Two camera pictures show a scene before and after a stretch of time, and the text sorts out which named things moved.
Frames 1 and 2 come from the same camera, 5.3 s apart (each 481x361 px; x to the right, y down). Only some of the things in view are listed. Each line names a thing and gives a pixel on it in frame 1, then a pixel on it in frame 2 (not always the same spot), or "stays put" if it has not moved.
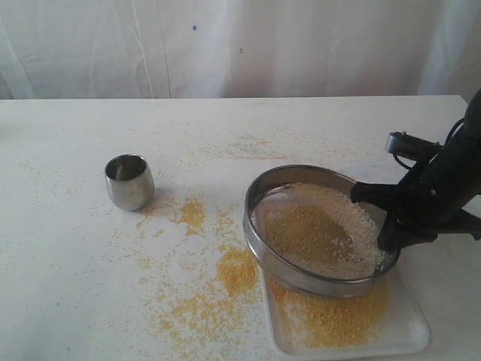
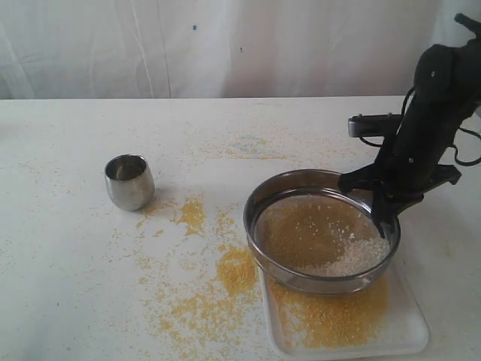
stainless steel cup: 129,181 stays put
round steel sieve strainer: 306,236 stays put
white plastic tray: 386,319 stays put
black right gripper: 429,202 -> 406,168
